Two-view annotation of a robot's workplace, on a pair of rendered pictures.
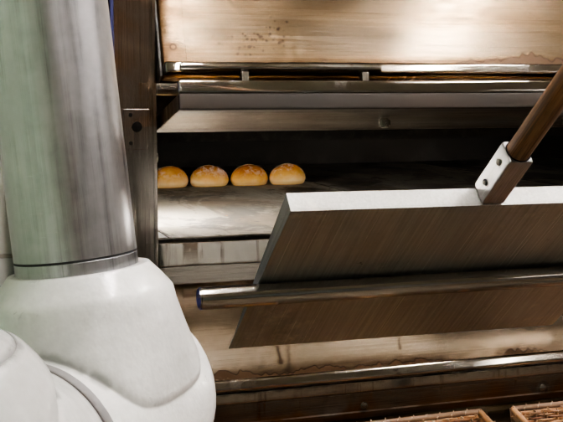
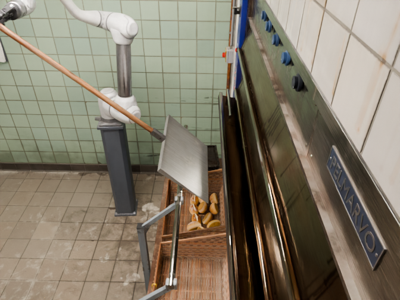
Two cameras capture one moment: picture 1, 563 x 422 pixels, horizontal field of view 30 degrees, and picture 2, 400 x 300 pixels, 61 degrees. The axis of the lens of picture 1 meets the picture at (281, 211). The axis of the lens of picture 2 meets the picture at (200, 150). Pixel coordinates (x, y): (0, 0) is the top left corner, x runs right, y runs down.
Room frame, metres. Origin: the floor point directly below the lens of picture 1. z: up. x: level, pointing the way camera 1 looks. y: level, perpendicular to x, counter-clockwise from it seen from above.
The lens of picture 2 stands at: (2.07, -1.75, 2.41)
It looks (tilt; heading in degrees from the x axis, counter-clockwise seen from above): 36 degrees down; 108
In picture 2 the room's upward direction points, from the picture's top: 1 degrees clockwise
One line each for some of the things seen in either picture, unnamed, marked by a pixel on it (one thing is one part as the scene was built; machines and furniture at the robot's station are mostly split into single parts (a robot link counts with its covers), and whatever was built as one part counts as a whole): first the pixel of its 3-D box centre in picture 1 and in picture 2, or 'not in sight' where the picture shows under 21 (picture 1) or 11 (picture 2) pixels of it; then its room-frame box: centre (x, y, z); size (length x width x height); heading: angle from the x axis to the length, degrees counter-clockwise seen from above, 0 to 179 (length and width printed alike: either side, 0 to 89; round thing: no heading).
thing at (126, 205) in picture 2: not in sight; (119, 168); (0.66, 0.23, 0.50); 0.21 x 0.21 x 1.00; 22
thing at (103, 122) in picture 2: not in sight; (109, 117); (0.64, 0.22, 1.03); 0.22 x 0.18 x 0.06; 22
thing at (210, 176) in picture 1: (209, 175); not in sight; (2.68, 0.19, 1.21); 0.10 x 0.07 x 0.05; 108
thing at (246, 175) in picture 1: (249, 174); not in sight; (2.71, 0.08, 1.21); 0.10 x 0.07 x 0.06; 112
